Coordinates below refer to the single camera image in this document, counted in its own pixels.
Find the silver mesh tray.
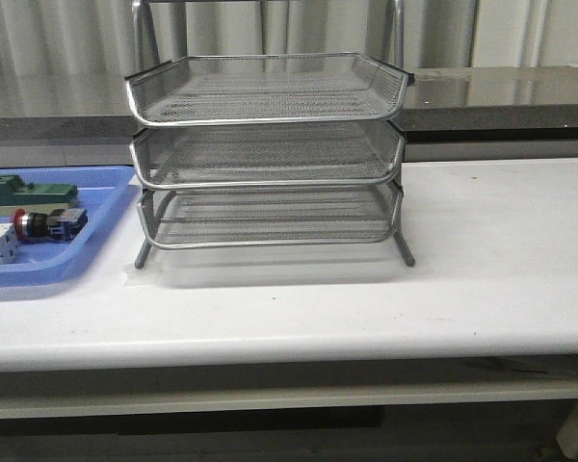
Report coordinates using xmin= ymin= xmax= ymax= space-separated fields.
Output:
xmin=125 ymin=52 xmax=412 ymax=128
xmin=137 ymin=183 xmax=404 ymax=250
xmin=129 ymin=120 xmax=406 ymax=190

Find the red emergency stop button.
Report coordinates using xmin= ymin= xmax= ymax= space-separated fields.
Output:
xmin=12 ymin=208 xmax=88 ymax=242

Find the blue plastic tray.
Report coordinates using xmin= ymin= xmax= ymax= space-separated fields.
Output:
xmin=0 ymin=166 xmax=140 ymax=287

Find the dark grey back counter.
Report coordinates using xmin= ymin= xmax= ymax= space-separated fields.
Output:
xmin=0 ymin=66 xmax=578 ymax=168

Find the green terminal block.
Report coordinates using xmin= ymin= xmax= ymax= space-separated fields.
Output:
xmin=0 ymin=174 xmax=79 ymax=216

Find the silver wire rack frame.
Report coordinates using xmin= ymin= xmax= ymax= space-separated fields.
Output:
xmin=132 ymin=1 xmax=415 ymax=268

